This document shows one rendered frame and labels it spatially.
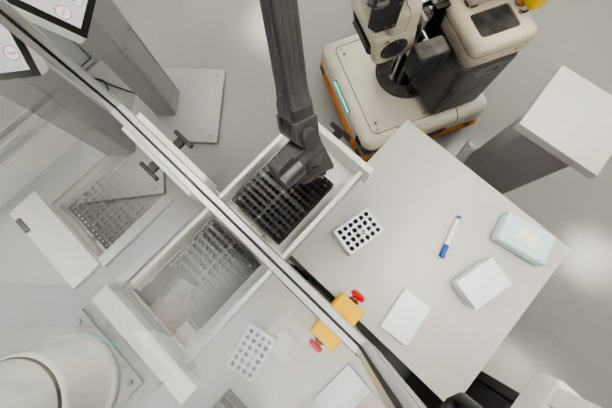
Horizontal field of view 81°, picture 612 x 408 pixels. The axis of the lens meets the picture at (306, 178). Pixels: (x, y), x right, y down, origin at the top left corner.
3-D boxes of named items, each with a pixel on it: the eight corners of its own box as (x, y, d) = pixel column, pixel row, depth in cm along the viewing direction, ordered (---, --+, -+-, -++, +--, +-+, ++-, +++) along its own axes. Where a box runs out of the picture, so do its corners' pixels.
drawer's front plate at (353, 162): (297, 119, 112) (296, 103, 101) (368, 179, 106) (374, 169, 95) (293, 123, 111) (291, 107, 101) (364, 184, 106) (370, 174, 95)
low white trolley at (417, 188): (371, 178, 191) (406, 118, 117) (465, 259, 179) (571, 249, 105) (296, 260, 180) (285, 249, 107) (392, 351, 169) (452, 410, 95)
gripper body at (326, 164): (333, 168, 89) (336, 158, 82) (297, 185, 88) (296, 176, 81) (322, 147, 91) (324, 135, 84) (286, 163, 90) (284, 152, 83)
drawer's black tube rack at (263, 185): (289, 150, 107) (287, 143, 101) (332, 189, 104) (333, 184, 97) (236, 204, 103) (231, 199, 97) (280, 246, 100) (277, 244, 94)
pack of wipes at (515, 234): (488, 239, 107) (495, 238, 102) (502, 212, 109) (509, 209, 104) (535, 267, 104) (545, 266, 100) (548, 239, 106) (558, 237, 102)
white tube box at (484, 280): (483, 258, 105) (492, 257, 100) (503, 283, 103) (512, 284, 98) (449, 281, 104) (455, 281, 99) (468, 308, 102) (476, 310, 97)
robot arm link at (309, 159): (329, 146, 77) (310, 128, 78) (306, 167, 76) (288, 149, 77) (327, 157, 84) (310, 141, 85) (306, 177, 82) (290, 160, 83)
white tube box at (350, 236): (365, 209, 110) (367, 207, 106) (382, 231, 108) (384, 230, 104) (332, 232, 108) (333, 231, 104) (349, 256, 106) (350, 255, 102)
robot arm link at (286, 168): (315, 125, 71) (290, 111, 77) (273, 164, 69) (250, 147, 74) (332, 162, 80) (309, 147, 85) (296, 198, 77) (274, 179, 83)
